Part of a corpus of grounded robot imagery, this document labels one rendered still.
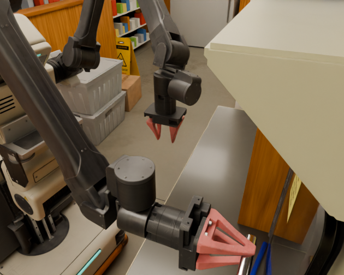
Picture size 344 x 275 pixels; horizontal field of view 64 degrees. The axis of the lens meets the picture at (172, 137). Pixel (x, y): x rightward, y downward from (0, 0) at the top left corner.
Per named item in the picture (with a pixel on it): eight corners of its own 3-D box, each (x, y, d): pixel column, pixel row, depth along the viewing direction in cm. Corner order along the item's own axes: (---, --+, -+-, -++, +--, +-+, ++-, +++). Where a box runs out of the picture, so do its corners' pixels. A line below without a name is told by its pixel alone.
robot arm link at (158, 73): (165, 63, 71) (148, 69, 68) (184, 70, 67) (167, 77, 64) (165, 88, 75) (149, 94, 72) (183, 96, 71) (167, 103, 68)
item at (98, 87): (127, 91, 284) (124, 59, 266) (93, 119, 238) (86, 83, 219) (93, 84, 297) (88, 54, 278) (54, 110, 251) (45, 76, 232)
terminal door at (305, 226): (272, 239, 64) (327, 77, 42) (247, 402, 41) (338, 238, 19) (269, 238, 64) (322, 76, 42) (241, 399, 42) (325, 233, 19)
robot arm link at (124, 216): (130, 209, 49) (112, 234, 44) (127, 179, 45) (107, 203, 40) (166, 221, 47) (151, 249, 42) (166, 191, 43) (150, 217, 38)
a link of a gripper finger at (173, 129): (176, 150, 76) (176, 121, 71) (152, 144, 78) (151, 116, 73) (184, 137, 81) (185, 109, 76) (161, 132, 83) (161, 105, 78)
